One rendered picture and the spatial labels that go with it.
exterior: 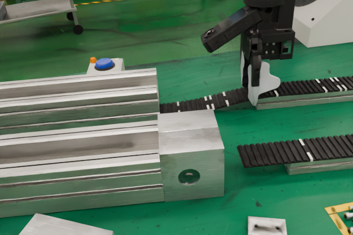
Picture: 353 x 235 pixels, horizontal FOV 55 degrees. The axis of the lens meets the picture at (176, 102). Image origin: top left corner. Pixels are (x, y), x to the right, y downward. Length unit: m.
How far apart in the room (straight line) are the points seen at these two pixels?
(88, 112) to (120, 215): 0.22
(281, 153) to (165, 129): 0.19
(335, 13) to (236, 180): 0.60
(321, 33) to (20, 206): 0.83
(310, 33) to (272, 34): 0.38
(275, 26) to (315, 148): 0.23
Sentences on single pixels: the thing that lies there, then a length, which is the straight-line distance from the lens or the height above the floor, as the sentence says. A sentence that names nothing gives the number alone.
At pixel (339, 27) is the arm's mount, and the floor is 0.83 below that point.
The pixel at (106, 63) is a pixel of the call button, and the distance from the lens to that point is 0.80.
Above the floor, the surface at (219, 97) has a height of 0.80.
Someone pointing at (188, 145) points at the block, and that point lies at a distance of 0.48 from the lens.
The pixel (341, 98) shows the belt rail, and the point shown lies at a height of 0.79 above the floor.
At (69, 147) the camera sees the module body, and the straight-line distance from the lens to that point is 0.57.
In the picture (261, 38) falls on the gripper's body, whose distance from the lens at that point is 0.63.
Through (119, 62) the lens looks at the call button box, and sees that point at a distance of 0.82.
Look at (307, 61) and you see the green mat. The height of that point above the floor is 0.78.
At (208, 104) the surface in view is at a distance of 0.71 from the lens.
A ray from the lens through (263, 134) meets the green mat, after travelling 0.66.
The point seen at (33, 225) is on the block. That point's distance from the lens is 0.43.
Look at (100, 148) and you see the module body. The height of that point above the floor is 0.84.
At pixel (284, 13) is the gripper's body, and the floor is 0.98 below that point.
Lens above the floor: 1.18
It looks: 32 degrees down
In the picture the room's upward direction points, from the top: 5 degrees counter-clockwise
